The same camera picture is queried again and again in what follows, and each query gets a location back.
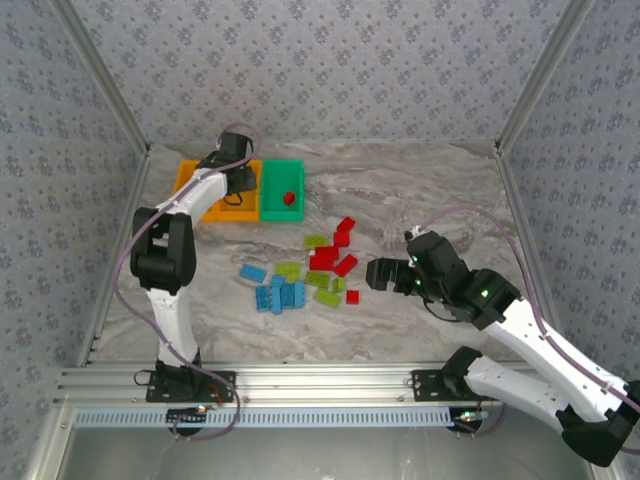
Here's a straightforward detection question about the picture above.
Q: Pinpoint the green plastic bin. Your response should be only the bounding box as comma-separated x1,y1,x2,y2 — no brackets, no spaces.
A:
259,158,306,222

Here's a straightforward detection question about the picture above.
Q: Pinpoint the orange plastic bin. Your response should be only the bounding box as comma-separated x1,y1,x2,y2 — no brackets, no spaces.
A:
215,159,262,222
172,159,221,222

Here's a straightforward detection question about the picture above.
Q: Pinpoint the large red lego brick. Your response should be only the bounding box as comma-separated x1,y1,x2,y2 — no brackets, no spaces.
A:
309,246,342,272

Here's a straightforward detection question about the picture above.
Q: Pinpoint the small black controller board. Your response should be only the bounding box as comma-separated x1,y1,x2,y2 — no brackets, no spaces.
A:
452,408,489,432
167,405,209,427

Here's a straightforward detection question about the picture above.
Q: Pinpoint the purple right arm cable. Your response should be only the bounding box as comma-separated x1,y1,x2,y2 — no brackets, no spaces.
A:
414,205,640,456

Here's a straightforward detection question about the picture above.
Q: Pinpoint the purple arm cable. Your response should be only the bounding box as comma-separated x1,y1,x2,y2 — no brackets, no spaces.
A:
110,122,264,444
414,205,640,456

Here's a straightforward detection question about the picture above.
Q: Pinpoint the aluminium side rail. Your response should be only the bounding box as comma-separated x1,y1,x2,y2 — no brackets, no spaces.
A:
77,144,154,369
494,142,556,326

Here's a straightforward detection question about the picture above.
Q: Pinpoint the wide aluminium base rail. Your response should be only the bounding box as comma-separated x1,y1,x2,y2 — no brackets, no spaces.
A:
54,362,566,407

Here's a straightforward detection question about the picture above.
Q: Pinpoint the aluminium frame post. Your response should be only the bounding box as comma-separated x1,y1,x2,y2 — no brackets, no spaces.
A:
49,0,154,154
494,0,599,154

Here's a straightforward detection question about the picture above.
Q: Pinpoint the white slotted cable duct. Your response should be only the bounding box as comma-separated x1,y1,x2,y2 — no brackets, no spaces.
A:
73,407,457,429

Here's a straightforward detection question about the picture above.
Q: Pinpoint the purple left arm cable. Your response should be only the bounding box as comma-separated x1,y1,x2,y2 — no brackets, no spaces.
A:
110,122,264,444

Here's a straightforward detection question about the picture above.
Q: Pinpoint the aluminium frame leg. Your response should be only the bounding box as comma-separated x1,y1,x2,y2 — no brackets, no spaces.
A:
24,405,77,480

